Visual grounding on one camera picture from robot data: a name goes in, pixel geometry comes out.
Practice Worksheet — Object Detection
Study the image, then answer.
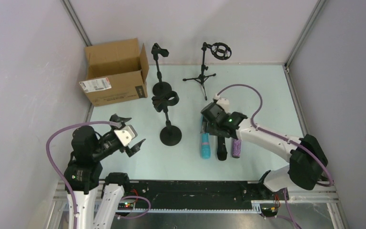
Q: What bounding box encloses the teal microphone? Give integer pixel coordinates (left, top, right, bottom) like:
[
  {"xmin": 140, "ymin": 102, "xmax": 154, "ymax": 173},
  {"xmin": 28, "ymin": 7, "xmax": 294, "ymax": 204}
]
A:
[{"xmin": 200, "ymin": 116, "xmax": 211, "ymax": 159}]

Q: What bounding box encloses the black microphone orange end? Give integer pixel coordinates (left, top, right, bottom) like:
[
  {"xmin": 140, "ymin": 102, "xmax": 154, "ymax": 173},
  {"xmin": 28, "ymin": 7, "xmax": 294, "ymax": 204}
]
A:
[{"xmin": 216, "ymin": 136, "xmax": 227, "ymax": 161}]

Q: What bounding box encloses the purple glitter microphone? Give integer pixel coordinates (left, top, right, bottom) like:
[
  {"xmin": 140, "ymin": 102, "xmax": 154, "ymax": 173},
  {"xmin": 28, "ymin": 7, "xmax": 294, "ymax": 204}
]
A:
[{"xmin": 231, "ymin": 138, "xmax": 242, "ymax": 158}]

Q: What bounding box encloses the black round-base mic stand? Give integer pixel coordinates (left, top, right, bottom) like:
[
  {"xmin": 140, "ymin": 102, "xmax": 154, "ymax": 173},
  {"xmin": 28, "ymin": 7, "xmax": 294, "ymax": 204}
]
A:
[
  {"xmin": 152, "ymin": 91, "xmax": 182, "ymax": 146},
  {"xmin": 151, "ymin": 43, "xmax": 172, "ymax": 96}
]

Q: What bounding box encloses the brown cardboard box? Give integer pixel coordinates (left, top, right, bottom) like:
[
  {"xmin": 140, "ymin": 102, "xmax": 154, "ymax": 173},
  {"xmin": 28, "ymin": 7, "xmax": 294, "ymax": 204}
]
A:
[{"xmin": 79, "ymin": 38, "xmax": 149, "ymax": 106}]

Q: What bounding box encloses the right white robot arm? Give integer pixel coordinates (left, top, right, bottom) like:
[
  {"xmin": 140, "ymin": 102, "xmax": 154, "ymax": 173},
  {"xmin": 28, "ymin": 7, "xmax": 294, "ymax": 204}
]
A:
[{"xmin": 201, "ymin": 102, "xmax": 328, "ymax": 192}]

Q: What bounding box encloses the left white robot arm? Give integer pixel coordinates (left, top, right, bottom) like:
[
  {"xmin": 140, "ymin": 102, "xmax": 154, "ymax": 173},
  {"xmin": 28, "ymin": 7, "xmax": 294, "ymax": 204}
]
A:
[{"xmin": 64, "ymin": 114, "xmax": 143, "ymax": 229}]

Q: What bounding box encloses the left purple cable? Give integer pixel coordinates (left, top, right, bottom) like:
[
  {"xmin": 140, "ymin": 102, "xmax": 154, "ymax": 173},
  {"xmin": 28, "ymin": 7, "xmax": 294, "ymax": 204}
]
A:
[{"xmin": 46, "ymin": 121, "xmax": 121, "ymax": 229}]

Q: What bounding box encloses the purple cable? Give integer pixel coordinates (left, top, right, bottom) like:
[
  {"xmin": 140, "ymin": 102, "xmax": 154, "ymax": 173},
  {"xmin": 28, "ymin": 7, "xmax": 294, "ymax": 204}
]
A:
[
  {"xmin": 216, "ymin": 84, "xmax": 334, "ymax": 187},
  {"xmin": 46, "ymin": 121, "xmax": 121, "ymax": 229}
]

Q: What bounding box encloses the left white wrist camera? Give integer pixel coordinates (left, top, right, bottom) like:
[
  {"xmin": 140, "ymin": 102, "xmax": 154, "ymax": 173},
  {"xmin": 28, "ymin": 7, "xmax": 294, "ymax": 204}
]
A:
[{"xmin": 113, "ymin": 125, "xmax": 138, "ymax": 146}]

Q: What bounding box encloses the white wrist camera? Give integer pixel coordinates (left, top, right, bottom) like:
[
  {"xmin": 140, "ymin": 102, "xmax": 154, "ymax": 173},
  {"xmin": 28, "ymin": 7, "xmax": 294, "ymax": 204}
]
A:
[
  {"xmin": 213, "ymin": 94, "xmax": 230, "ymax": 112},
  {"xmin": 113, "ymin": 125, "xmax": 138, "ymax": 146}
]

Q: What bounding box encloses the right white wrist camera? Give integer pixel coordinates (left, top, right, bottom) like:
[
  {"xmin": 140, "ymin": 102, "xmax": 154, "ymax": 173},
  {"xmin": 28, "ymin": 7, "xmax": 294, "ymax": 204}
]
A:
[{"xmin": 213, "ymin": 94, "xmax": 230, "ymax": 112}]

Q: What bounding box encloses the black tripod shock-mount stand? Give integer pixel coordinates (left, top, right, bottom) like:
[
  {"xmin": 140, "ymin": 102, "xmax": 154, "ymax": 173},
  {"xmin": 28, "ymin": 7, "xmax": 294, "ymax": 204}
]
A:
[{"xmin": 183, "ymin": 42, "xmax": 232, "ymax": 101}]

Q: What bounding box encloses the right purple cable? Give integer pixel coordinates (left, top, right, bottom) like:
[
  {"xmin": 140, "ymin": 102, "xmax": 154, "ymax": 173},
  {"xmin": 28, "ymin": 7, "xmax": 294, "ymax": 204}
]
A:
[{"xmin": 216, "ymin": 84, "xmax": 334, "ymax": 187}]

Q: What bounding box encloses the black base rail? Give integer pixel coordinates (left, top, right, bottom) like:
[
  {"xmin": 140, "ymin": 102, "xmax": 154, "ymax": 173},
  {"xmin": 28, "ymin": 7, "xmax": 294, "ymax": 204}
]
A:
[{"xmin": 121, "ymin": 180, "xmax": 288, "ymax": 211}]

